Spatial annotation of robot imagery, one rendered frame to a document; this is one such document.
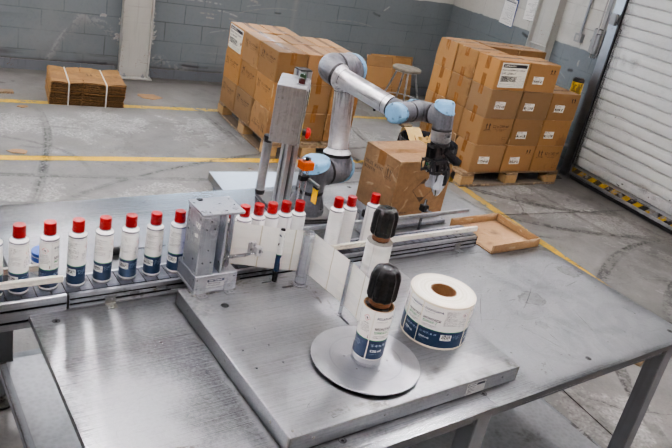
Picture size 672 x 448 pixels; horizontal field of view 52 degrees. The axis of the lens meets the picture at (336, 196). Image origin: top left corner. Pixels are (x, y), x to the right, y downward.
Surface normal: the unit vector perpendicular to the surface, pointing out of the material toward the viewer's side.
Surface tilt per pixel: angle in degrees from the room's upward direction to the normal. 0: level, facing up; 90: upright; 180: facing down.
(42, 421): 1
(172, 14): 90
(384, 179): 90
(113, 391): 0
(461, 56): 90
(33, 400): 1
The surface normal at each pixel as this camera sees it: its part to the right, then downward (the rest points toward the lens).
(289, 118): -0.01, 0.38
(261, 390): 0.19, -0.91
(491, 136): 0.46, 0.45
